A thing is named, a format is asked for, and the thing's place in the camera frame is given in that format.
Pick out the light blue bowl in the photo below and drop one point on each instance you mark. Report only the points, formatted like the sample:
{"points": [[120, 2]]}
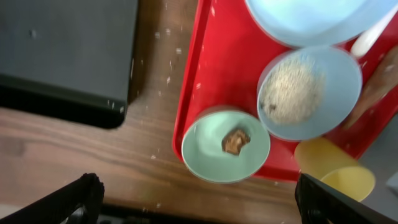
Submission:
{"points": [[342, 86]]}

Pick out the red serving tray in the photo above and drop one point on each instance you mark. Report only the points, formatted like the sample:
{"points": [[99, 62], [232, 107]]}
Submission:
{"points": [[228, 48]]}

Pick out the white rice pile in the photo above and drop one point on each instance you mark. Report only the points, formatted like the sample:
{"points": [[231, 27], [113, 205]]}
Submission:
{"points": [[293, 90]]}

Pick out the brown food scrap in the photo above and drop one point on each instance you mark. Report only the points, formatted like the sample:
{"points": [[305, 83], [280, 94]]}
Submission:
{"points": [[234, 141]]}

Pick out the mint green bowl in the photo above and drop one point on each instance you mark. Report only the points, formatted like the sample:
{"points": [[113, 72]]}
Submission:
{"points": [[202, 152]]}

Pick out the black waste tray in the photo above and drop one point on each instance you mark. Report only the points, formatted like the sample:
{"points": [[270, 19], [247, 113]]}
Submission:
{"points": [[68, 59]]}

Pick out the grey dishwasher rack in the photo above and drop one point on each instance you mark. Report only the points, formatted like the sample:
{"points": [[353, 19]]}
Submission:
{"points": [[381, 159]]}

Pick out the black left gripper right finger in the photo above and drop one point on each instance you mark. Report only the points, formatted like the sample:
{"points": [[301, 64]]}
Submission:
{"points": [[318, 203]]}

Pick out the brown carrot stick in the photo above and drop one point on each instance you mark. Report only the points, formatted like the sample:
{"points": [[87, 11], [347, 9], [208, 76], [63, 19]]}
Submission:
{"points": [[382, 81]]}

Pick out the yellow plastic cup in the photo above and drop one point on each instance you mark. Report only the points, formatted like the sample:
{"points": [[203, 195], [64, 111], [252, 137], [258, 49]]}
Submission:
{"points": [[326, 162]]}

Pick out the light blue plate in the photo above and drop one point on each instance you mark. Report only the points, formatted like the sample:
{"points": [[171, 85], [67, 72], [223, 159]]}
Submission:
{"points": [[306, 23]]}

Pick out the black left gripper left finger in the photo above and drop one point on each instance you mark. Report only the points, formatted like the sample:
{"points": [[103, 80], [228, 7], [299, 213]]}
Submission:
{"points": [[87, 193]]}

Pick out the white plastic spoon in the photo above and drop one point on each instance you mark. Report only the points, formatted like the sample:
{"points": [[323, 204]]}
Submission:
{"points": [[368, 38]]}

